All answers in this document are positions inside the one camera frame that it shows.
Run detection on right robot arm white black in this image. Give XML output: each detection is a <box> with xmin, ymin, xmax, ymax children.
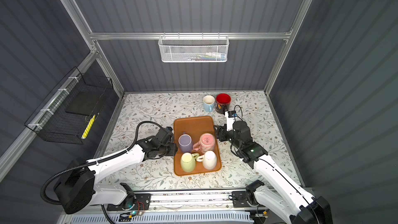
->
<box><xmin>214</xmin><ymin>121</ymin><xmax>333</xmax><ymax>224</ymax></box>

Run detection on black skull pattern mug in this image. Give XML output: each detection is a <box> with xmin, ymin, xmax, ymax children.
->
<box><xmin>216</xmin><ymin>93</ymin><xmax>231</xmax><ymax>115</ymax></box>

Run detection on pink ghost mug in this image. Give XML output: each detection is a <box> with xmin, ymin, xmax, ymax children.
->
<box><xmin>192</xmin><ymin>133</ymin><xmax>216</xmax><ymax>154</ymax></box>

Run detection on black wire basket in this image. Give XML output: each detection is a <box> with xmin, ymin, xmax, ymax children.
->
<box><xmin>25</xmin><ymin>67</ymin><xmax>114</xmax><ymax>145</ymax></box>

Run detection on orange plastic tray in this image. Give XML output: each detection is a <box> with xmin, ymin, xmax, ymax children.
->
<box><xmin>174</xmin><ymin>116</ymin><xmax>221</xmax><ymax>176</ymax></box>

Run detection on light green mug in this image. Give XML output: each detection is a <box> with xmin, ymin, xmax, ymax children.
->
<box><xmin>180</xmin><ymin>152</ymin><xmax>200</xmax><ymax>173</ymax></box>

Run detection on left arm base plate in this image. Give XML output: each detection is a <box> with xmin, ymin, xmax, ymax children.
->
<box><xmin>106</xmin><ymin>194</ymin><xmax>151</xmax><ymax>211</ymax></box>

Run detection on pens in white basket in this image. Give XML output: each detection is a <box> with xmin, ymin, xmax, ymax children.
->
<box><xmin>185</xmin><ymin>52</ymin><xmax>227</xmax><ymax>61</ymax></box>

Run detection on white wire mesh basket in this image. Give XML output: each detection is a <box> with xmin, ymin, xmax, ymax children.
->
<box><xmin>158</xmin><ymin>33</ymin><xmax>230</xmax><ymax>63</ymax></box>

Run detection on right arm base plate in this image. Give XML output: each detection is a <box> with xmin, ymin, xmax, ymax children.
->
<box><xmin>228</xmin><ymin>190</ymin><xmax>268</xmax><ymax>209</ymax></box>

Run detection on white perforated cable duct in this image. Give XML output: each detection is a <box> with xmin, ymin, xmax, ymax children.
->
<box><xmin>70</xmin><ymin>211</ymin><xmax>259</xmax><ymax>224</ymax></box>

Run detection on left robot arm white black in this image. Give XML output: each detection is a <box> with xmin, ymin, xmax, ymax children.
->
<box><xmin>53</xmin><ymin>127</ymin><xmax>178</xmax><ymax>214</ymax></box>

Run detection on white cream mug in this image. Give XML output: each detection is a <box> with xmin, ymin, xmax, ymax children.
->
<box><xmin>196</xmin><ymin>150</ymin><xmax>217</xmax><ymax>170</ymax></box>

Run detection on light blue mug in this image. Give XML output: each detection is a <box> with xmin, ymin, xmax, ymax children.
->
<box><xmin>203</xmin><ymin>95</ymin><xmax>216</xmax><ymax>113</ymax></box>

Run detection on yellow marker pen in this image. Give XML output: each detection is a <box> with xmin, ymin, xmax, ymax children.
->
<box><xmin>81</xmin><ymin>115</ymin><xmax>96</xmax><ymax>140</ymax></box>

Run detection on floral table mat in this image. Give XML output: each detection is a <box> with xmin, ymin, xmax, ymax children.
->
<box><xmin>102</xmin><ymin>91</ymin><xmax>299</xmax><ymax>191</ymax></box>

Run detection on purple mug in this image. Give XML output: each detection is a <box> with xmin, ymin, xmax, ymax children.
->
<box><xmin>178</xmin><ymin>134</ymin><xmax>193</xmax><ymax>153</ymax></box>

